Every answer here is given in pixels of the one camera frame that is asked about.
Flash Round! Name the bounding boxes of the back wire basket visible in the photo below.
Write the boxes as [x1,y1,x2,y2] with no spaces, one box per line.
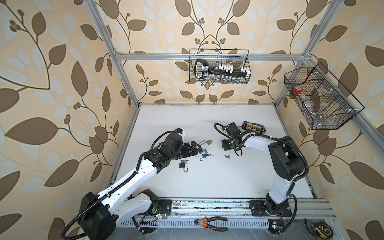
[189,48,252,85]

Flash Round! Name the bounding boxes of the side wire basket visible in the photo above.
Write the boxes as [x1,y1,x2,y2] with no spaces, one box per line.
[284,62,365,130]

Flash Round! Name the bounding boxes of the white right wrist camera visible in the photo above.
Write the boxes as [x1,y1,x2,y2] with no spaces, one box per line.
[224,123,242,139]

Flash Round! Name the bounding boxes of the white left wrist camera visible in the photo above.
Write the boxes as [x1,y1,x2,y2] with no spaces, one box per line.
[174,128,185,136]

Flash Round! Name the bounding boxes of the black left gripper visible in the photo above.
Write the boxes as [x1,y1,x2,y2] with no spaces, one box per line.
[169,140,202,161]

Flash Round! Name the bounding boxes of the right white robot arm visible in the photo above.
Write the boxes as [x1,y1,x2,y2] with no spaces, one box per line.
[214,121,309,216]

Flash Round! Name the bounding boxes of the black socket holder rail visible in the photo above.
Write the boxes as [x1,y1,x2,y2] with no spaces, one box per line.
[192,59,252,80]

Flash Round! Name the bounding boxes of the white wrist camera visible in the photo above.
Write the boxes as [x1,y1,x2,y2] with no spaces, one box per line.
[174,128,185,136]
[224,123,242,139]

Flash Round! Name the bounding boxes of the orange black pliers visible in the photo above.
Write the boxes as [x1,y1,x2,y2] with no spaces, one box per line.
[193,216,229,232]

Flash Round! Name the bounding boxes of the yellow black tape measure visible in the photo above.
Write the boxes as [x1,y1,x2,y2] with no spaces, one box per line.
[311,222,334,240]

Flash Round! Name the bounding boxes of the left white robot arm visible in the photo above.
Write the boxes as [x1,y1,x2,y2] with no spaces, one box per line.
[60,128,204,240]

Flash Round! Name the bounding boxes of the blue padlock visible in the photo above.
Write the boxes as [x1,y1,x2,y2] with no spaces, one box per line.
[200,154,208,161]

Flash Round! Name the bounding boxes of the black parallel charging board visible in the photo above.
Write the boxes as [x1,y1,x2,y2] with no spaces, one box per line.
[242,121,266,134]

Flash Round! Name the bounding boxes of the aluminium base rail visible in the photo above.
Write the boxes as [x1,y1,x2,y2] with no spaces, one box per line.
[153,198,337,220]

